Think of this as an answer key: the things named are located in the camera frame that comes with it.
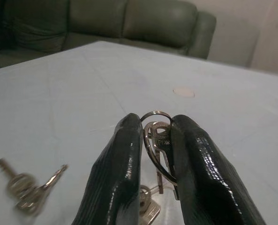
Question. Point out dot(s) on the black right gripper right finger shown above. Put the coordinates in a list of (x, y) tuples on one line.
[(204, 178)]

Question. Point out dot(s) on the silver keys with round heads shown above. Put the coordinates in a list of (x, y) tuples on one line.
[(148, 206)]

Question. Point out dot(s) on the round beige table spot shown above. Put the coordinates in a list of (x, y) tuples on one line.
[(184, 92)]

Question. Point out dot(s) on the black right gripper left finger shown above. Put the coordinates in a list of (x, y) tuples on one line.
[(115, 173)]

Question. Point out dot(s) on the green leather sofa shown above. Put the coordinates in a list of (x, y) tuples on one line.
[(120, 23)]

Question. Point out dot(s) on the silver key bunch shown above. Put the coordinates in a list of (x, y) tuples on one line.
[(29, 189)]

